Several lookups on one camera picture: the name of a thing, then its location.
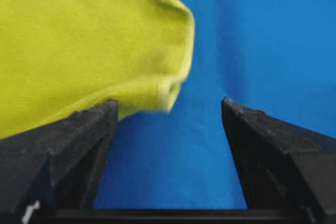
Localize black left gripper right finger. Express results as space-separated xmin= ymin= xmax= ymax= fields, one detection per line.
xmin=221 ymin=99 xmax=335 ymax=223

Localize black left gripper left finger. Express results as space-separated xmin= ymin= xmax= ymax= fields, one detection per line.
xmin=1 ymin=100 xmax=118 ymax=223

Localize yellow-green towel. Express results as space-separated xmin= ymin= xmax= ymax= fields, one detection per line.
xmin=1 ymin=0 xmax=195 ymax=137

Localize blue table cloth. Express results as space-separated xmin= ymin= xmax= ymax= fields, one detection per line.
xmin=94 ymin=0 xmax=335 ymax=209

